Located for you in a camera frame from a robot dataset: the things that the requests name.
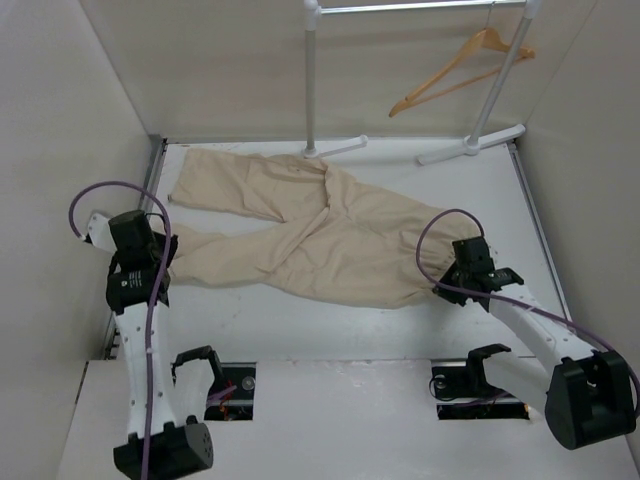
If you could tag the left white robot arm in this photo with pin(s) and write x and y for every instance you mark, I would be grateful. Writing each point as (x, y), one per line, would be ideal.
(167, 437)

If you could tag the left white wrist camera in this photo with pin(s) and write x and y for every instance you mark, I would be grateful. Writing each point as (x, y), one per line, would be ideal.
(99, 233)

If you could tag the wooden clothes hanger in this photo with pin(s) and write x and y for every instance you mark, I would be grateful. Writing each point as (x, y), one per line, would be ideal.
(486, 39)

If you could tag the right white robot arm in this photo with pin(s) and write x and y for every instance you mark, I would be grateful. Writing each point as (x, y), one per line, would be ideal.
(583, 391)

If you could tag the beige trousers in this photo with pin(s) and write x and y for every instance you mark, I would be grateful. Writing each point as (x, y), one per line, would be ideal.
(330, 238)

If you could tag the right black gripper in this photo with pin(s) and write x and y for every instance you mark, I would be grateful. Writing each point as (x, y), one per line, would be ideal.
(460, 298)

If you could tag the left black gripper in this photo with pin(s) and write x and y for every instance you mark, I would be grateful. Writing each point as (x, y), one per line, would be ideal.
(174, 248)

